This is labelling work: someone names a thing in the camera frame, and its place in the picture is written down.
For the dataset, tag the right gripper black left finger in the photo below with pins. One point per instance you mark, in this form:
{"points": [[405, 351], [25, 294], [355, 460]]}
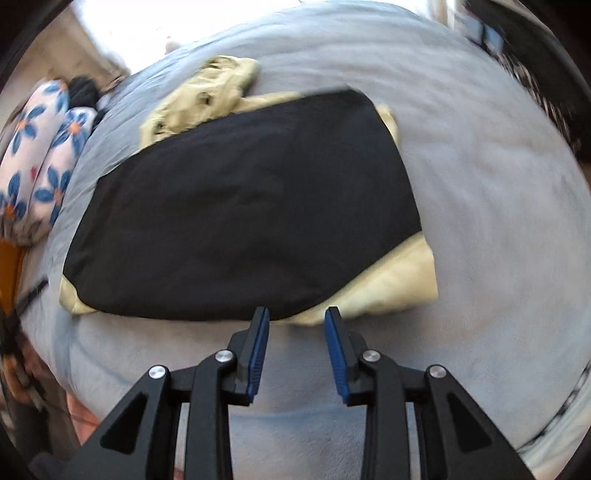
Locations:
{"points": [[137, 440]]}

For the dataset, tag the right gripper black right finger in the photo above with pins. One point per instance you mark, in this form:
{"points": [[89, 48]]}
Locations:
{"points": [[457, 439]]}

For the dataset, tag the black and cream jacket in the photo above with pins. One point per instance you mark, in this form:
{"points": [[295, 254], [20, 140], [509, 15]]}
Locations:
{"points": [[294, 202]]}

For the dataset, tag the blue floral pillow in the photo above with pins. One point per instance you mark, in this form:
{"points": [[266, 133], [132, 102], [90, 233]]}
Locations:
{"points": [[36, 126], [49, 189]]}

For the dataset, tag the black garment near pillows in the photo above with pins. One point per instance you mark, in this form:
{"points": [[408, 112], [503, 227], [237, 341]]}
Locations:
{"points": [[83, 92]]}

